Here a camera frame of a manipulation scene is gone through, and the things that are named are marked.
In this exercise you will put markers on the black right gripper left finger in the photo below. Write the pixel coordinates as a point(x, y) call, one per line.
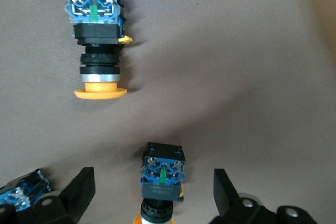
point(78, 195)

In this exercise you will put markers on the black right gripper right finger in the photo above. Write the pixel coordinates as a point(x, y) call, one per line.
point(228, 200)

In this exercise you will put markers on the brown table cover mat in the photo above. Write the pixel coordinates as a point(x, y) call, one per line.
point(236, 51)

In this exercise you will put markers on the green mushroom push button switch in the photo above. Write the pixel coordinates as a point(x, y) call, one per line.
point(23, 190)

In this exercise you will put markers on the yellow mushroom push button switch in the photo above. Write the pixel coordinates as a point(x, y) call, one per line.
point(161, 192)
point(97, 28)

